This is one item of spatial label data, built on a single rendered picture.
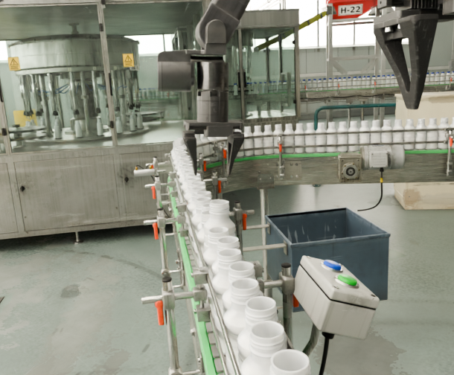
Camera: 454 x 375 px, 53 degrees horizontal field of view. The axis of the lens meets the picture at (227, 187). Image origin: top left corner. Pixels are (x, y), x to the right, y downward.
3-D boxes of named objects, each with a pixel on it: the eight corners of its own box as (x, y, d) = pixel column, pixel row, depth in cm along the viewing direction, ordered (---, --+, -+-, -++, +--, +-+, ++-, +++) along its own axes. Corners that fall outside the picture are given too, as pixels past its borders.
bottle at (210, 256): (225, 324, 82) (219, 237, 78) (200, 315, 86) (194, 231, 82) (245, 310, 86) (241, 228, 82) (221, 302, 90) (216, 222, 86)
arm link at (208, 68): (231, 56, 79) (226, 57, 84) (190, 54, 78) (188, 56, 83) (231, 96, 80) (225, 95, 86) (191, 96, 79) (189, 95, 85)
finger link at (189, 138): (182, 172, 88) (181, 123, 86) (219, 171, 89) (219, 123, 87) (184, 178, 82) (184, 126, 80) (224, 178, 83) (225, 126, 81)
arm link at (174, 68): (227, 18, 75) (219, 24, 84) (155, 16, 74) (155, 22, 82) (225, 93, 78) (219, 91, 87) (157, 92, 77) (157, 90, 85)
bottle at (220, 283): (216, 338, 78) (210, 246, 74) (251, 336, 78) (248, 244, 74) (215, 359, 72) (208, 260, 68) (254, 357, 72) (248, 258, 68)
